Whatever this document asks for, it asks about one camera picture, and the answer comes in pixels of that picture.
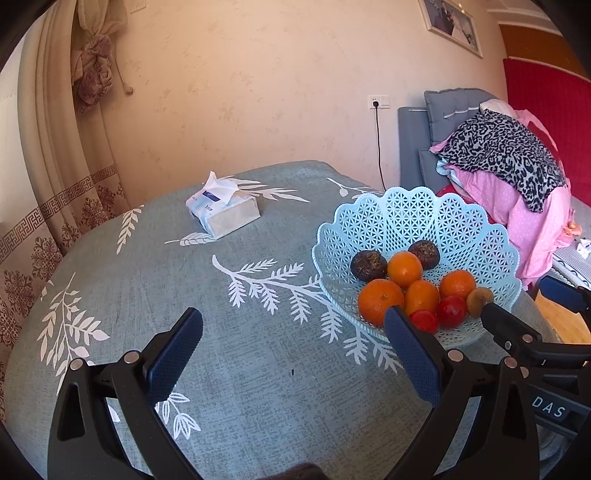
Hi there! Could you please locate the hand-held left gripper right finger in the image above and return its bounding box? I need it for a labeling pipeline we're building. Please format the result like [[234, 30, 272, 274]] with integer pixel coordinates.
[[384, 305, 541, 480]]

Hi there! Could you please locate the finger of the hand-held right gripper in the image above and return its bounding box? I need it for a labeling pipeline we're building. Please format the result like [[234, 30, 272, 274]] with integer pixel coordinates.
[[538, 276, 591, 315], [480, 302, 591, 365]]

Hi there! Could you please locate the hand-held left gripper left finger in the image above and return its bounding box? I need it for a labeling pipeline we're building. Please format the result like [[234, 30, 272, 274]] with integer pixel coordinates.
[[47, 307, 204, 480]]

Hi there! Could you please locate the small red tomato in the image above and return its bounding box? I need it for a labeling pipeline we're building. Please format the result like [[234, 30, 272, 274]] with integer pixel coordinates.
[[437, 295, 468, 328], [409, 310, 439, 334]]

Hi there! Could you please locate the brown kiwi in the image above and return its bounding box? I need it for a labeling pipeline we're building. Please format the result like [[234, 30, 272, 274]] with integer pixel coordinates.
[[466, 287, 494, 319]]

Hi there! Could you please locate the small orange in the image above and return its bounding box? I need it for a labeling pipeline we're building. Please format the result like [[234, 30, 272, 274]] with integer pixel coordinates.
[[438, 270, 477, 300], [387, 250, 424, 289], [405, 280, 440, 317]]

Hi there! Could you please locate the large orange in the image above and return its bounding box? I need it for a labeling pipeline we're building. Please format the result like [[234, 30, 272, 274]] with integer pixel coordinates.
[[357, 279, 406, 326]]

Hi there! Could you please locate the dark brown round fruit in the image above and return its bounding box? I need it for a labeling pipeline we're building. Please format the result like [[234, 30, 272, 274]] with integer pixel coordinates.
[[349, 250, 387, 283], [408, 240, 440, 270]]

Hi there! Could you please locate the light blue plastic basket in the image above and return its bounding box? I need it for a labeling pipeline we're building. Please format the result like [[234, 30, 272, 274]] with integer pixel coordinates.
[[311, 186, 522, 349]]

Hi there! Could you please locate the teal leaf print tablecloth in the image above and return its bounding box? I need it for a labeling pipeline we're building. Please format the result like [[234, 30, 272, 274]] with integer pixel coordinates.
[[2, 160, 555, 480]]

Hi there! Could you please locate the pile of clothes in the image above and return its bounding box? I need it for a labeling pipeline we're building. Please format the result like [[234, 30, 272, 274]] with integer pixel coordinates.
[[429, 108, 575, 289]]

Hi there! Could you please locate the white tissue pack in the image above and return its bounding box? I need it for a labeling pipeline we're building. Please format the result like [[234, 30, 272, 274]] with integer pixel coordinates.
[[186, 171, 260, 241]]

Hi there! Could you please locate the leopard print cloth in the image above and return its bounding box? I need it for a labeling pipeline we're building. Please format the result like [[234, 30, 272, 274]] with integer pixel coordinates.
[[436, 110, 566, 213]]

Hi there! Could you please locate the grey cushion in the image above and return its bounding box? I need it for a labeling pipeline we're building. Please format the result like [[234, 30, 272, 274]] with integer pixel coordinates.
[[398, 107, 439, 190], [419, 148, 451, 195], [425, 88, 499, 144]]

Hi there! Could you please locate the white pillow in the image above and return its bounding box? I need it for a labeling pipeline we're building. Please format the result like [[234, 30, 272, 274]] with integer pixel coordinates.
[[480, 98, 518, 118]]

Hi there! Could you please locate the beige patterned curtain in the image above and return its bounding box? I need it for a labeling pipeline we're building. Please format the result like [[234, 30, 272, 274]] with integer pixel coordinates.
[[0, 0, 130, 416]]

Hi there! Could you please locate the brown wooden panel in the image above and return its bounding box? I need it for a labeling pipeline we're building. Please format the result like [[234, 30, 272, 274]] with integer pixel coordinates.
[[499, 18, 591, 79]]

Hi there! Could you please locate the curtain tieback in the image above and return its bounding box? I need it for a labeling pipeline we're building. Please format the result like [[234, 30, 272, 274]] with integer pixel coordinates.
[[71, 34, 134, 114]]

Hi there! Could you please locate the black power cable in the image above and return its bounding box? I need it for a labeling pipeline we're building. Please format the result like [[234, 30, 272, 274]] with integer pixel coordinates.
[[373, 106, 387, 191]]

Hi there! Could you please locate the framed wall picture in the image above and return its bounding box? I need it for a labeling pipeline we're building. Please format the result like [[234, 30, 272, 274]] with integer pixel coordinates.
[[418, 0, 485, 58]]

